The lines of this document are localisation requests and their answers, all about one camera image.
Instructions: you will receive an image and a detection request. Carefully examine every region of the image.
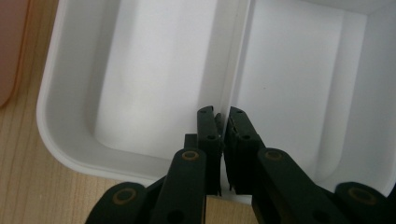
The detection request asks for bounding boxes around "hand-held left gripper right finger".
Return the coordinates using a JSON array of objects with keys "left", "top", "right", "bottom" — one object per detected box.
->
[{"left": 223, "top": 105, "right": 266, "bottom": 196}]

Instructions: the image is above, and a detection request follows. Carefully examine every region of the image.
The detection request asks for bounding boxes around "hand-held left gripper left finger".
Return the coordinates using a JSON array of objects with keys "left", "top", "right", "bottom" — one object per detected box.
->
[{"left": 184, "top": 105, "right": 225, "bottom": 197}]

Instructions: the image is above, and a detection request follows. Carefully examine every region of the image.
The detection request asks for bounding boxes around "white divided tray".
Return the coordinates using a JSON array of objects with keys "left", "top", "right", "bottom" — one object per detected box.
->
[{"left": 35, "top": 0, "right": 396, "bottom": 203}]

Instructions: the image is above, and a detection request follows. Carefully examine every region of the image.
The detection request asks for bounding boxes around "pink storage box with lid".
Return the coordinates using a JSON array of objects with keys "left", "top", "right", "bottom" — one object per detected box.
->
[{"left": 0, "top": 0, "right": 31, "bottom": 108}]

